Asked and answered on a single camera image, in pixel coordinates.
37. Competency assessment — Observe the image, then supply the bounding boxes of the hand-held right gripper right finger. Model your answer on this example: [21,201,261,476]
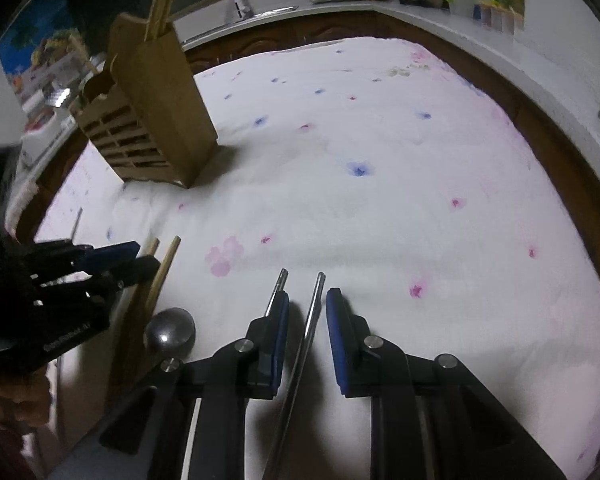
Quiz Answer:
[325,287,567,480]

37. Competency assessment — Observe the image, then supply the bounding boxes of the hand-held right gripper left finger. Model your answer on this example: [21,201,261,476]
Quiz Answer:
[62,292,291,480]

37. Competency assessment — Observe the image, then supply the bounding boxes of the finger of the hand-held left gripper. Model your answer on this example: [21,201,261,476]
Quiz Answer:
[97,255,161,291]
[82,241,142,272]

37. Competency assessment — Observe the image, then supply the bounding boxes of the wooden utensil holder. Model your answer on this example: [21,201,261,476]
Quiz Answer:
[69,12,219,190]

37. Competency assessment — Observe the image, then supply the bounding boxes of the person's left hand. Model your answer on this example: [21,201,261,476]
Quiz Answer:
[0,367,52,433]

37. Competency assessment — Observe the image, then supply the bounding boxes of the metal spoon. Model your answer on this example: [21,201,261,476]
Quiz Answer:
[143,307,197,360]

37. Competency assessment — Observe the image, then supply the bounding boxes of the floral white tablecloth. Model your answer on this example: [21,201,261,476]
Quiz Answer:
[34,35,600,480]

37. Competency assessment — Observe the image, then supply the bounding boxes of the steel kitchen sink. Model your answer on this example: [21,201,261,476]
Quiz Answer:
[180,4,301,44]

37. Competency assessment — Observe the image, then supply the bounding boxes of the fruit wall poster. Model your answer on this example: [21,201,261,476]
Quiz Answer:
[0,9,89,111]

